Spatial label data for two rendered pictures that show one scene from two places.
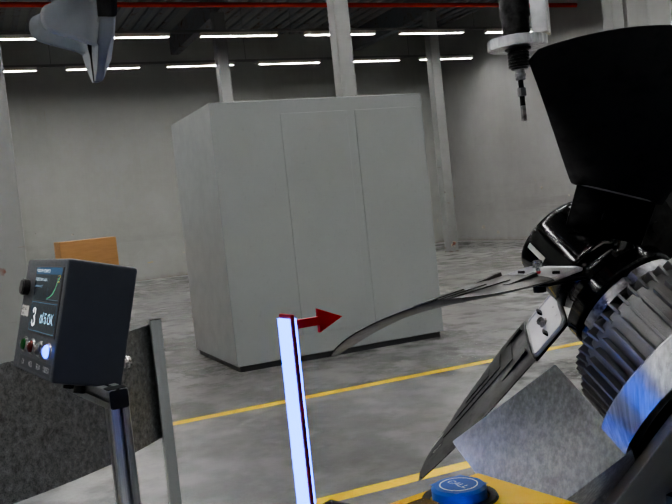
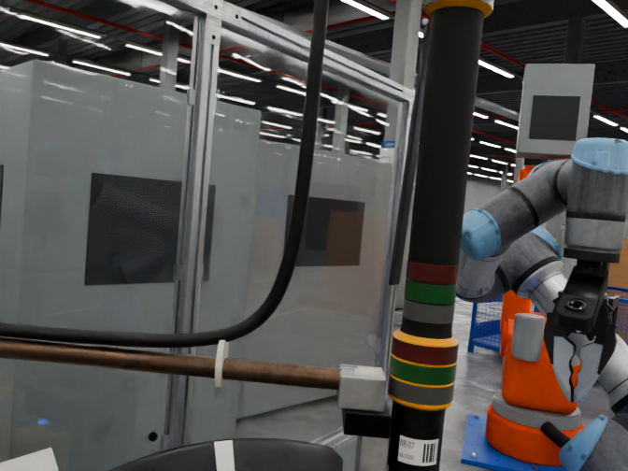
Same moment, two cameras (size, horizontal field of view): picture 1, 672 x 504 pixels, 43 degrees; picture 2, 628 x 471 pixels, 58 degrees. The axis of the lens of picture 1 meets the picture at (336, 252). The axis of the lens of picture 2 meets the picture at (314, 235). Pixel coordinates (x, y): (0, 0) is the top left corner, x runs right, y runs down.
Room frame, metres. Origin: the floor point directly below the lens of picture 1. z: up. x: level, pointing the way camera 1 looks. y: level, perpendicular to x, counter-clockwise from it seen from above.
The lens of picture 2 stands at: (1.33, -0.45, 1.66)
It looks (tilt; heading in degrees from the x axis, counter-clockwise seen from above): 3 degrees down; 159
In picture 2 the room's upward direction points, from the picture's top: 5 degrees clockwise
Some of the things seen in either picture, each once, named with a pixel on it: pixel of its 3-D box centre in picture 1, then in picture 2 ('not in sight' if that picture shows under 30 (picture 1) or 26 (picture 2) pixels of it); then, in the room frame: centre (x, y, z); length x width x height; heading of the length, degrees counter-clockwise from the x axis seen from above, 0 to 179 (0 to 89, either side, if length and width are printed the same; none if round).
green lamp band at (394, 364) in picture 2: not in sight; (422, 366); (1.00, -0.24, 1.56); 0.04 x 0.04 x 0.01
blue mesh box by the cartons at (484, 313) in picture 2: not in sight; (526, 316); (-4.42, 4.75, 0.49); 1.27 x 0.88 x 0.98; 113
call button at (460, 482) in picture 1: (459, 493); not in sight; (0.60, -0.07, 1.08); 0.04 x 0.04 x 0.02
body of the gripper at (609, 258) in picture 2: not in sight; (587, 292); (0.72, 0.21, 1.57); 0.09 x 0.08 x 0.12; 124
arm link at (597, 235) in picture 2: not in sight; (591, 235); (0.72, 0.20, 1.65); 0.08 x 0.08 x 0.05
